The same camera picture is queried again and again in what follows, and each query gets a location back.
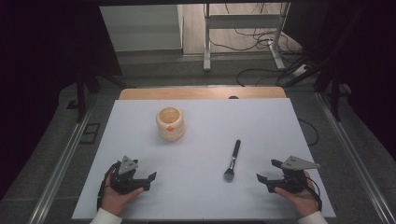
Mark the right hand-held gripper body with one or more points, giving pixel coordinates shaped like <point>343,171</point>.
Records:
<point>292,182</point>

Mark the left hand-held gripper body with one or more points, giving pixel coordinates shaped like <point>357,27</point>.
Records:
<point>124,183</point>

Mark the black makeup brush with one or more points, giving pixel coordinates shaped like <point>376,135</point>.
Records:
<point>236,151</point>

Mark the cream ceramic cup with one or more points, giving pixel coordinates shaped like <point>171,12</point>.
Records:
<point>170,129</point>

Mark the person's left hand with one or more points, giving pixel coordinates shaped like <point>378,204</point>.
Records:
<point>116,200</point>

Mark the person's right hand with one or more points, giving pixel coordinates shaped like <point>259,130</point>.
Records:
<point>300,200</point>

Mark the person's left white sleeve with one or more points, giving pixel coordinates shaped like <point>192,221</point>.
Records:
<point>106,217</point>

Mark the person's white sleeve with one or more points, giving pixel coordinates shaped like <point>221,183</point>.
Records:
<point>313,218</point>
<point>106,217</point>

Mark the person's right white sleeve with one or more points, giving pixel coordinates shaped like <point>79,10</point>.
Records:
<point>313,218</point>

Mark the white table sheet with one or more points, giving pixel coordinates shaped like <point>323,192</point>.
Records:
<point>202,193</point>

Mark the wooden table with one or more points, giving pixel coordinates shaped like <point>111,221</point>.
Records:
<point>186,93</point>

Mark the black metal stand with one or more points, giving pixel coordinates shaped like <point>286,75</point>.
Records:
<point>81,93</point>
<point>334,93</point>

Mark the white power strip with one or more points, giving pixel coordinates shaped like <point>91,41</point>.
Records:
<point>300,70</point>

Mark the white partition panel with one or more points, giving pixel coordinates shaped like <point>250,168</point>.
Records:
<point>140,28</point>

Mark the black curtain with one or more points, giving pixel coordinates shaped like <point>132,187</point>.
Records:
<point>40,62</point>
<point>373,62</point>

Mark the black floor frame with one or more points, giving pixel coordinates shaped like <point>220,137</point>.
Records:
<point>90,133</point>

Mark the aluminium floor rail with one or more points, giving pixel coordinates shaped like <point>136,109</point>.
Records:
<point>355,155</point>
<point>59,168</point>

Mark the white metal desk frame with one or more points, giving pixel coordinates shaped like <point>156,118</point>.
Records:
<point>239,21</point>

